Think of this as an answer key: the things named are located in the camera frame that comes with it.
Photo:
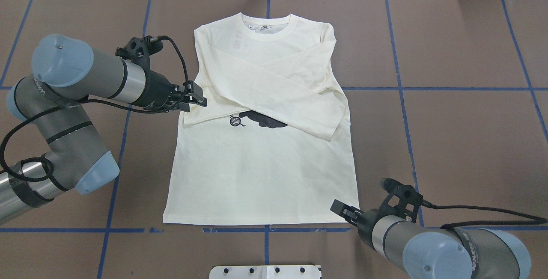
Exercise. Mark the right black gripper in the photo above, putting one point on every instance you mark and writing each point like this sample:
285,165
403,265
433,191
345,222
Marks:
364,222

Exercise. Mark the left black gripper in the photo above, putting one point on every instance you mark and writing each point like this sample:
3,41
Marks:
157,93

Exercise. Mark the cream long sleeve shirt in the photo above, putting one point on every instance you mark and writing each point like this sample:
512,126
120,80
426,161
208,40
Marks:
273,145

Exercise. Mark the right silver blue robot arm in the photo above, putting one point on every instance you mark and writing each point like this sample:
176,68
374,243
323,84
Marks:
451,253

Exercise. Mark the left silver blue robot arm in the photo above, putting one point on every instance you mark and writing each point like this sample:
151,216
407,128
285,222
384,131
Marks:
66,74

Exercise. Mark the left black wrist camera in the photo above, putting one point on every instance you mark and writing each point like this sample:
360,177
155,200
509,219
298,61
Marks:
139,50

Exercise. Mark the white central mounting post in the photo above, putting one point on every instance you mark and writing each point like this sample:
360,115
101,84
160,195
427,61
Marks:
266,272

